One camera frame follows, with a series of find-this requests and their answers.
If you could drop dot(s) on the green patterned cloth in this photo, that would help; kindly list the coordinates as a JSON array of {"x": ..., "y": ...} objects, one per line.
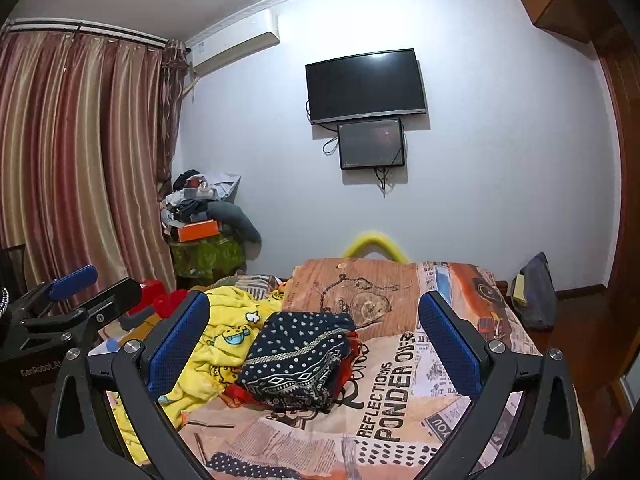
[{"x": 207, "y": 257}]

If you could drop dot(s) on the brown wooden door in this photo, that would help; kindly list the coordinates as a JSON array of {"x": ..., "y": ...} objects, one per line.
[{"x": 617, "y": 210}]

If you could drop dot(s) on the white air conditioner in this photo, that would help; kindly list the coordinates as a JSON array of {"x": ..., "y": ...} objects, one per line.
[{"x": 235, "y": 40}]

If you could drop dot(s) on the pile of assorted clutter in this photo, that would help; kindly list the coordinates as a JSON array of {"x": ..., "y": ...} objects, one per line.
[{"x": 192, "y": 200}]

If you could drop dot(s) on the red and white box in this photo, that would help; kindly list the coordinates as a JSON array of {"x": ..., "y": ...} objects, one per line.
[{"x": 142, "y": 292}]

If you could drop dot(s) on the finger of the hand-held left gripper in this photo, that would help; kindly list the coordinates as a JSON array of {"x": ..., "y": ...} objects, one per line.
[
  {"x": 115, "y": 296},
  {"x": 75, "y": 280}
]

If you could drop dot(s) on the small black wall monitor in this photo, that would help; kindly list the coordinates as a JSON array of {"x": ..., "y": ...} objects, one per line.
[{"x": 370, "y": 142}]

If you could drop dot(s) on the red fluffy garment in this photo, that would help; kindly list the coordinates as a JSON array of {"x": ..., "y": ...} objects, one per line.
[{"x": 171, "y": 301}]

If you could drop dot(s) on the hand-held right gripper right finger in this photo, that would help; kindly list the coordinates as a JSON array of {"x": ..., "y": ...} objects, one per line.
[{"x": 447, "y": 345}]

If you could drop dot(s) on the curtain rail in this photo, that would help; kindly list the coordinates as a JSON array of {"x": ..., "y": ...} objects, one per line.
[{"x": 85, "y": 32}]

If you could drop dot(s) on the navy patterned hoodie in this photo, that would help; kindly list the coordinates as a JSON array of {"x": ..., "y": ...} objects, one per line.
[{"x": 295, "y": 355}]

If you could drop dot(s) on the printed bed cover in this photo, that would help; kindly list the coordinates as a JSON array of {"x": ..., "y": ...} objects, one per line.
[{"x": 400, "y": 385}]

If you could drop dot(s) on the dark blue bag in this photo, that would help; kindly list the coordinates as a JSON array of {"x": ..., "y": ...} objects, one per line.
[{"x": 541, "y": 290}]

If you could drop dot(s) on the orange box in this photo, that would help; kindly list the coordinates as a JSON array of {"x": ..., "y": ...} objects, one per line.
[{"x": 199, "y": 231}]

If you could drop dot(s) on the pale yellow pad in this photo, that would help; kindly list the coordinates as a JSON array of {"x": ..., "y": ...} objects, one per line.
[{"x": 520, "y": 289}]

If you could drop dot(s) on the yellow cartoon fleece garment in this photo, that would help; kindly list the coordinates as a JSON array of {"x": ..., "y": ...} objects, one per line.
[{"x": 225, "y": 340}]

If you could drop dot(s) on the pink slipper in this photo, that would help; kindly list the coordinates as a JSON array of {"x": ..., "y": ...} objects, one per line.
[{"x": 616, "y": 437}]

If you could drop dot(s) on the black wall television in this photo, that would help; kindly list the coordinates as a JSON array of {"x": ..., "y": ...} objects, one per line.
[{"x": 365, "y": 85}]

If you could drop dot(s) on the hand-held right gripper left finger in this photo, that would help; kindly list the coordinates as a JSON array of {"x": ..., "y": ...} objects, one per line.
[{"x": 180, "y": 345}]

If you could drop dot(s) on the striped brown curtain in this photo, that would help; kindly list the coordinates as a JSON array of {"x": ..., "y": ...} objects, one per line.
[{"x": 75, "y": 160}]

